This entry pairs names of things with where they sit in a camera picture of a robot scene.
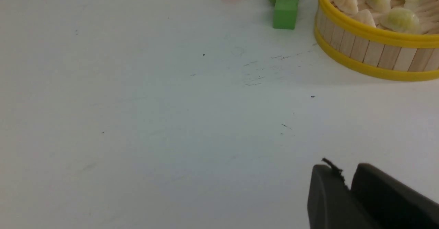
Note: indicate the green foam cube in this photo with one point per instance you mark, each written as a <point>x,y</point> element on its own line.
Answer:
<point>285,14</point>

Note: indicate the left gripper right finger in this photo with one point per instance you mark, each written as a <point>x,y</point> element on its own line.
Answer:
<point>390,203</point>

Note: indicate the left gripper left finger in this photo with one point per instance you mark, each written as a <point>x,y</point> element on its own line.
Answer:
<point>330,203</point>

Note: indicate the white dumpling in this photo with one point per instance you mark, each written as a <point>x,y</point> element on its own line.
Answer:
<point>365,16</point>
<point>347,6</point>

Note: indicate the bamboo steamer tray yellow rim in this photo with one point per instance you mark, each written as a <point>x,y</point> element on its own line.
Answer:
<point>379,52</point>

